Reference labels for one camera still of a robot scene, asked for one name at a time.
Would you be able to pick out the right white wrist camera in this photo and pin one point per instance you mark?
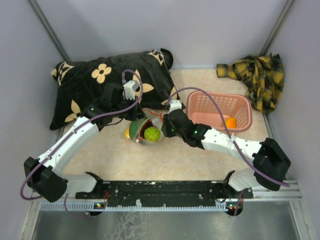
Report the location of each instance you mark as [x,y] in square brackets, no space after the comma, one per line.
[173,105]

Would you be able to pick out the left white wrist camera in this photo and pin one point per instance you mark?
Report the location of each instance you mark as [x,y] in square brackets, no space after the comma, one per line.
[129,90]

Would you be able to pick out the pink plastic basket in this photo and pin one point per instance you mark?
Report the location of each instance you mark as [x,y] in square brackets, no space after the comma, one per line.
[201,110]

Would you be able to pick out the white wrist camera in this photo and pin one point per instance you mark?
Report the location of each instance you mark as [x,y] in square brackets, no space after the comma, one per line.
[173,105]
[129,90]

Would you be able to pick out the yellow plaid cloth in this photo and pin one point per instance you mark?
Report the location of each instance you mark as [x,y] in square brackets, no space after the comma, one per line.
[262,75]

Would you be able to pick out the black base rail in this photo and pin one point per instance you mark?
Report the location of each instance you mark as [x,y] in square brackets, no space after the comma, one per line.
[160,193]

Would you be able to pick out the yellow toy mango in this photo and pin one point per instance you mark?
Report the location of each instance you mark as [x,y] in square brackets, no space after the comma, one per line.
[127,133]

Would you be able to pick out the black floral pillow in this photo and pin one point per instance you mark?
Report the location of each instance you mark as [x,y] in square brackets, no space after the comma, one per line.
[81,82]

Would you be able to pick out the green bumpy toy fruit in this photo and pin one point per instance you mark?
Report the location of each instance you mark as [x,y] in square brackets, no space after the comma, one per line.
[152,134]

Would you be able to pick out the watermelon slice toy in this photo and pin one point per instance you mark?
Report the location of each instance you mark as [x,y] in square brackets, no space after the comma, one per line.
[137,128]

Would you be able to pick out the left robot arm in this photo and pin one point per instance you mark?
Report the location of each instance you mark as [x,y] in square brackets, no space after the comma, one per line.
[44,174]

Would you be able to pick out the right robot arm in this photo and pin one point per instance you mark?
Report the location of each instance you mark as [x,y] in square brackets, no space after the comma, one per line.
[267,163]

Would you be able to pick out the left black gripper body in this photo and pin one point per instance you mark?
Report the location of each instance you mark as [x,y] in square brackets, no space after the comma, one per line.
[131,114]

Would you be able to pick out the orange toy fruit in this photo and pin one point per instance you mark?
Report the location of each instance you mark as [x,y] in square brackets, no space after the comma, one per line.
[231,123]

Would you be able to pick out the clear zip top bag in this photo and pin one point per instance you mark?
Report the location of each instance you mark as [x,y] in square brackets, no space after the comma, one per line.
[156,120]

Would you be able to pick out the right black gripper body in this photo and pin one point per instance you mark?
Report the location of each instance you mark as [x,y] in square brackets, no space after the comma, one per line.
[177,133]

